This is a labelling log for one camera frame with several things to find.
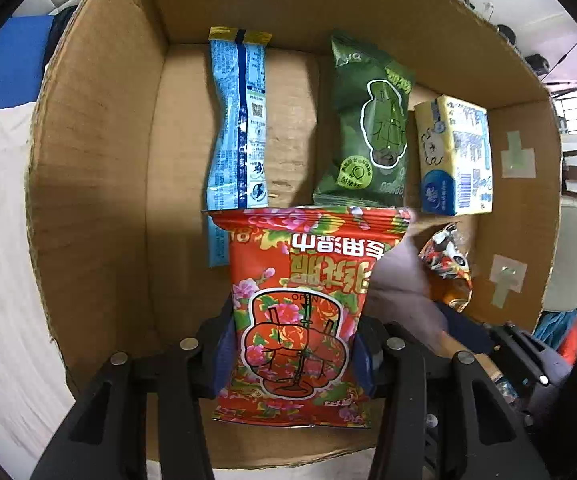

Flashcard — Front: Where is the yellow blue tissue pack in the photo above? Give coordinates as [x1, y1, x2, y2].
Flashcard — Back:
[413, 94, 495, 217]

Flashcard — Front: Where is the grey cloth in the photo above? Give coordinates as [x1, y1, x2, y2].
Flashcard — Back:
[368, 235, 451, 356]

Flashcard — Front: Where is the red floral wet wipes packet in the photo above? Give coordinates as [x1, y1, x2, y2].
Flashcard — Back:
[207, 206, 414, 429]

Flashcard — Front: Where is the dark blue cloth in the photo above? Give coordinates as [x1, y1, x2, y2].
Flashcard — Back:
[43, 5, 79, 71]

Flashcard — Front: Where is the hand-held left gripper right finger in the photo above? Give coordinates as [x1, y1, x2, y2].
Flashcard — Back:
[353, 319, 551, 480]

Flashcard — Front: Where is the blue foam mat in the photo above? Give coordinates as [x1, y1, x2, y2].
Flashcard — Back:
[0, 14, 56, 126]

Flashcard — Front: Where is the green wet wipes packet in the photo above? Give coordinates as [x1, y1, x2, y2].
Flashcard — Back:
[312, 31, 415, 209]

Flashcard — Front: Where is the cardboard box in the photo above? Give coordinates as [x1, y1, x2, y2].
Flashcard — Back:
[24, 0, 564, 471]

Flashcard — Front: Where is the long light blue packet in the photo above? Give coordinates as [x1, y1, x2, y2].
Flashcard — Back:
[202, 26, 273, 268]

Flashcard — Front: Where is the teal blue cloth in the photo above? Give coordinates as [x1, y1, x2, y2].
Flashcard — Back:
[533, 309, 577, 353]

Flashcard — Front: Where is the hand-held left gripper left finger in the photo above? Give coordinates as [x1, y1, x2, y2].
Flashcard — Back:
[31, 305, 234, 480]

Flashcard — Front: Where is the small orange packet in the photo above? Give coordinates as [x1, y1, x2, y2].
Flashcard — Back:
[418, 222, 474, 313]

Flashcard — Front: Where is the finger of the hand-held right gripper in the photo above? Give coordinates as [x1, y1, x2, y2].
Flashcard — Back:
[435, 304, 491, 357]

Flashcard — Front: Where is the grey plastic chair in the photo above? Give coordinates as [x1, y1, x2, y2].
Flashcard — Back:
[543, 205, 577, 313]

